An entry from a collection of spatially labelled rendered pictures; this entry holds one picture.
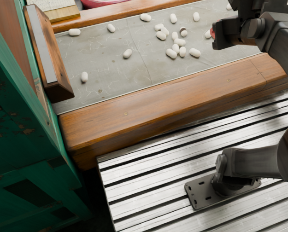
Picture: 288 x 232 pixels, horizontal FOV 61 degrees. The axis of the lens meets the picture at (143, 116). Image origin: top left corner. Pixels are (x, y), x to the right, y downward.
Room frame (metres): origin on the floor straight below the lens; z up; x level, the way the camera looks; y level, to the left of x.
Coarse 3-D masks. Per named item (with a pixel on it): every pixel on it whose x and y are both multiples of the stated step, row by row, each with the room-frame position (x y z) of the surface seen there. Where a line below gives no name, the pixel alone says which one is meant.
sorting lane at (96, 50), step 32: (224, 0) 0.87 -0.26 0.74; (64, 32) 0.61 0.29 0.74; (96, 32) 0.62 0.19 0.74; (128, 32) 0.64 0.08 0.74; (192, 32) 0.67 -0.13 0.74; (64, 64) 0.47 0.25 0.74; (96, 64) 0.49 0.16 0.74; (128, 64) 0.50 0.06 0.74; (160, 64) 0.52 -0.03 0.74; (192, 64) 0.53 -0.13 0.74; (224, 64) 0.55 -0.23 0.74; (96, 96) 0.37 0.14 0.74
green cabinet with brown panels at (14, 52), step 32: (0, 0) 0.39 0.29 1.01; (0, 32) 0.27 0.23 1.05; (0, 64) 0.16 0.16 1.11; (32, 64) 0.35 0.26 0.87; (0, 96) 0.15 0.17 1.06; (32, 96) 0.20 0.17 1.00; (0, 128) 0.14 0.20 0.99; (32, 128) 0.15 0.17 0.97; (0, 160) 0.12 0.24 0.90; (32, 160) 0.14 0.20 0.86
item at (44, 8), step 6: (30, 0) 0.69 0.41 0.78; (36, 0) 0.70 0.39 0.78; (42, 0) 0.70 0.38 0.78; (48, 0) 0.70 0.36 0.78; (54, 0) 0.71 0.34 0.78; (60, 0) 0.71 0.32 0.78; (66, 0) 0.71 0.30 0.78; (72, 0) 0.72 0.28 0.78; (42, 6) 0.67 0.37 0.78; (48, 6) 0.67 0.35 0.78; (54, 6) 0.68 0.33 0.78; (60, 6) 0.68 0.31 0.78
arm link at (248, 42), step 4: (256, 12) 0.45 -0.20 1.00; (248, 20) 0.45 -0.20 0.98; (244, 24) 0.45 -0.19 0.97; (248, 24) 0.44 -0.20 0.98; (244, 28) 0.44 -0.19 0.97; (248, 28) 0.43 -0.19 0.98; (244, 32) 0.43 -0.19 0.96; (240, 36) 0.43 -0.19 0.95; (244, 36) 0.42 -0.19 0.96; (244, 40) 0.42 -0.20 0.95; (248, 40) 0.41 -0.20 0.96; (252, 40) 0.41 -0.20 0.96; (248, 44) 0.42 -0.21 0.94; (252, 44) 0.41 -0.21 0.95
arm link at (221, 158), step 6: (222, 156) 0.21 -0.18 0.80; (216, 162) 0.21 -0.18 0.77; (222, 162) 0.20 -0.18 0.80; (216, 168) 0.20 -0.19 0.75; (222, 168) 0.19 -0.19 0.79; (222, 174) 0.18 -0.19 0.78; (222, 180) 0.17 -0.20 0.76; (228, 180) 0.17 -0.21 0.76; (234, 180) 0.17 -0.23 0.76; (240, 180) 0.17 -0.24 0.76; (246, 180) 0.18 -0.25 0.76; (252, 180) 0.17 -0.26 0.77
